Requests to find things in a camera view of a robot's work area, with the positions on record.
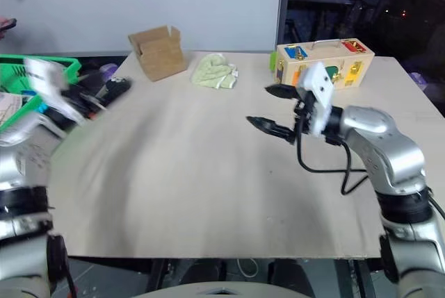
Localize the grey robot torso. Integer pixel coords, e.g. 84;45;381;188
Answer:
133;281;300;298

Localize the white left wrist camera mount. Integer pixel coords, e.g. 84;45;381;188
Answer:
23;57;86;126

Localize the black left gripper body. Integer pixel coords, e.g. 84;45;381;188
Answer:
51;88;105;129

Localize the brown cardboard box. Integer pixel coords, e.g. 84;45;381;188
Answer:
127;24;189;83

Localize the printed paper sheet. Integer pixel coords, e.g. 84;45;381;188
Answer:
0;92;24;129

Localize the light green cloth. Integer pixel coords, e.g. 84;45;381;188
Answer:
188;52;239;91

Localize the white partition panel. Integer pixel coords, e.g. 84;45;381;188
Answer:
0;0;285;54

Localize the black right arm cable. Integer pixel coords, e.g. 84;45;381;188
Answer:
295;131;370;197

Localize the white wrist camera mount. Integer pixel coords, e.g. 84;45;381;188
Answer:
295;61;335;137
23;57;86;126

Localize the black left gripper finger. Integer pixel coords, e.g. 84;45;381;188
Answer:
79;92;109;114
103;76;134;101

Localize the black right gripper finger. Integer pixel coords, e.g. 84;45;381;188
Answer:
246;115;297;145
264;84;301;101

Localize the white cable under table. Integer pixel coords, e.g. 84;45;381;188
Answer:
237;258;259;277

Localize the green plastic basket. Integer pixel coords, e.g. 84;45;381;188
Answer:
0;53;83;133

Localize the purple object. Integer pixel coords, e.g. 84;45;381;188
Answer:
409;71;429;88
99;63;118;78

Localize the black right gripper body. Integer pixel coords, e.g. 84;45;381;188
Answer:
293;85;316;139

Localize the dark phone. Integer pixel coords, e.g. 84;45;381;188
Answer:
0;17;18;32

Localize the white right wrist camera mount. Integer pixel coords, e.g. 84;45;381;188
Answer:
295;61;335;137

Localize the wooden lock puzzle box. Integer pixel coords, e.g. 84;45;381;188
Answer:
269;38;376;89

